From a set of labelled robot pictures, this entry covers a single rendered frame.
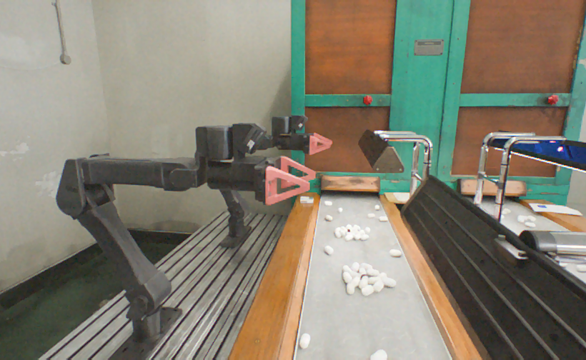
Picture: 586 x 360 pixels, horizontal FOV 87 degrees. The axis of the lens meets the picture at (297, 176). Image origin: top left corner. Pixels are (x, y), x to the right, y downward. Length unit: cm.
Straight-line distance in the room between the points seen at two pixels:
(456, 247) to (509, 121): 151
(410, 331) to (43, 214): 246
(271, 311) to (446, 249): 49
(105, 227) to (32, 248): 197
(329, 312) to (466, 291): 53
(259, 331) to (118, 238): 36
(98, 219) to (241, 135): 37
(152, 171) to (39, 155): 206
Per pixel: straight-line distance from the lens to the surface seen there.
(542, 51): 187
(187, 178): 63
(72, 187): 79
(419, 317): 83
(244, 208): 130
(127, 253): 80
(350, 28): 166
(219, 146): 61
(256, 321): 73
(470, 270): 31
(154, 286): 80
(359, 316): 80
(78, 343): 97
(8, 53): 266
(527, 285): 26
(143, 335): 87
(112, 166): 74
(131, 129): 302
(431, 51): 169
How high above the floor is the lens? 121
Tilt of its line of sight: 13 degrees down
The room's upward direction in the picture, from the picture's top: straight up
